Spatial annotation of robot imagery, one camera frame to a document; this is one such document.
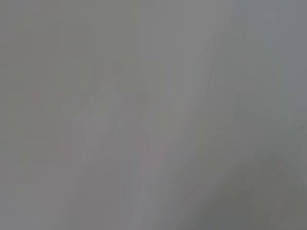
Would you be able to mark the white tablecloth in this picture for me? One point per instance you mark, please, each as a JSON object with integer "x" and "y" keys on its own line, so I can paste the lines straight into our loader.
{"x": 153, "y": 115}

